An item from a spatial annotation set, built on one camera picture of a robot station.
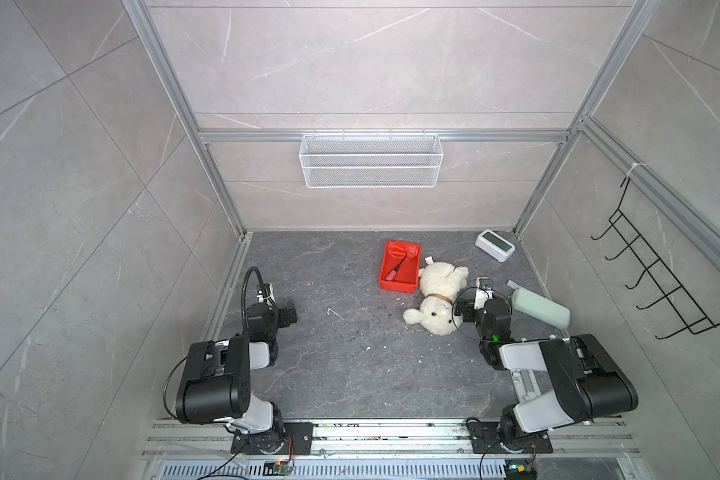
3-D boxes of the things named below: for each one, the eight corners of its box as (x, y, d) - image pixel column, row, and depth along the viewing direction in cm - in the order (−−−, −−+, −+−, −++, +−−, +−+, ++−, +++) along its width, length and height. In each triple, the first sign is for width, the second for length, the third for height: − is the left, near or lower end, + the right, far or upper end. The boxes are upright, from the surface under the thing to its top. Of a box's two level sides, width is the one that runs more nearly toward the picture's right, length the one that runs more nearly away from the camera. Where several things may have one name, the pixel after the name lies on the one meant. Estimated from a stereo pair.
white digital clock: (503, 265, 112) (507, 258, 108) (471, 244, 118) (474, 237, 115) (515, 253, 115) (519, 246, 112) (483, 234, 122) (486, 226, 119)
